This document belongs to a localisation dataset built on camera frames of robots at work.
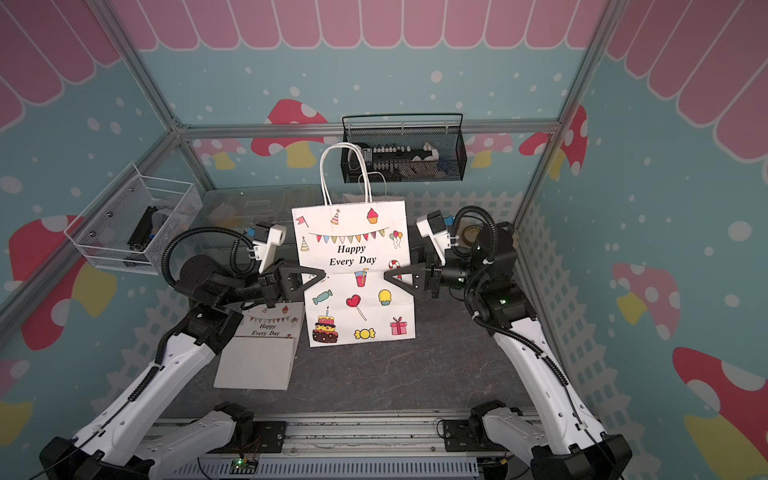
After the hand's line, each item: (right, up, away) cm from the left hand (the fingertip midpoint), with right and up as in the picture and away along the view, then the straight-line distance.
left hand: (324, 282), depth 56 cm
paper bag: (-25, -23, +30) cm, 45 cm away
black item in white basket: (-46, +9, +14) cm, 49 cm away
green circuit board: (-24, -46, +17) cm, 55 cm away
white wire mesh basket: (-54, +15, +21) cm, 60 cm away
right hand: (+12, +2, +1) cm, 13 cm away
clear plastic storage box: (-42, +20, +42) cm, 63 cm away
